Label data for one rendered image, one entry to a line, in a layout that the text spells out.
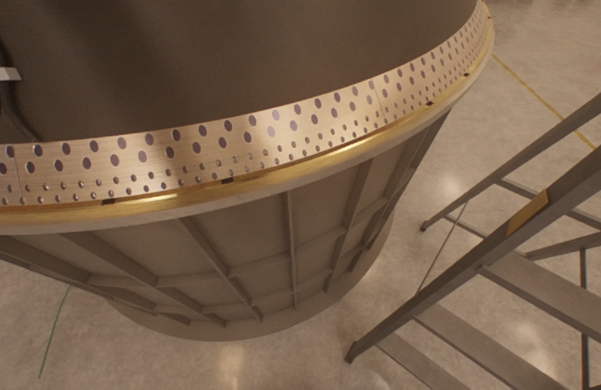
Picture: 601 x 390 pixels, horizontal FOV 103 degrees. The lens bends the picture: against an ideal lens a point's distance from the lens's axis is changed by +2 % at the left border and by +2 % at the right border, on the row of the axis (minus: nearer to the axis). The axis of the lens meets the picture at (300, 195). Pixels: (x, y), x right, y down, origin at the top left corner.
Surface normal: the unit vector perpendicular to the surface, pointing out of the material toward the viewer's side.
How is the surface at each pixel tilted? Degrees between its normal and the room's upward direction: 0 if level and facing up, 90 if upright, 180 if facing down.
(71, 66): 62
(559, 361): 0
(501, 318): 0
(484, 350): 0
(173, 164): 43
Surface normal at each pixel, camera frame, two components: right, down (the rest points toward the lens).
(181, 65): 0.25, 0.41
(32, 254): 0.99, 0.11
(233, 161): 0.22, 0.10
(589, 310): 0.00, -0.58
